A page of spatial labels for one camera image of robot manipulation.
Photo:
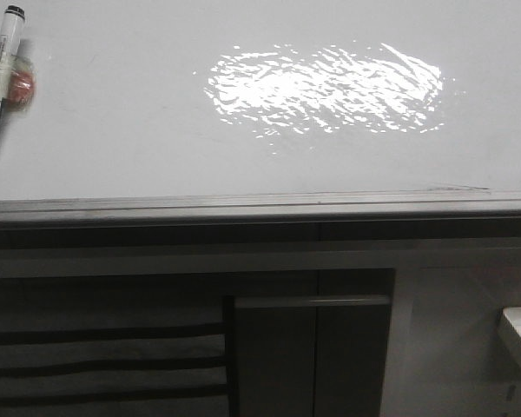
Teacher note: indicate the white whiteboard marker pen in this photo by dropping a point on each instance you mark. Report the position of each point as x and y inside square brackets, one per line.
[17, 78]

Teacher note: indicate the white whiteboard surface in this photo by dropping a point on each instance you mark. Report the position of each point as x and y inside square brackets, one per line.
[168, 98]

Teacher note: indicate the grey cabinet panel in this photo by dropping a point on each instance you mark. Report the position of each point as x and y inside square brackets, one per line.
[311, 355]

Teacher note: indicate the dark slatted chair back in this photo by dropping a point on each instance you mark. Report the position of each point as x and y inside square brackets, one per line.
[157, 357]

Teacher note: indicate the grey whiteboard frame ledge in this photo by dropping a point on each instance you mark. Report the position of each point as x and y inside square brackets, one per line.
[304, 217]

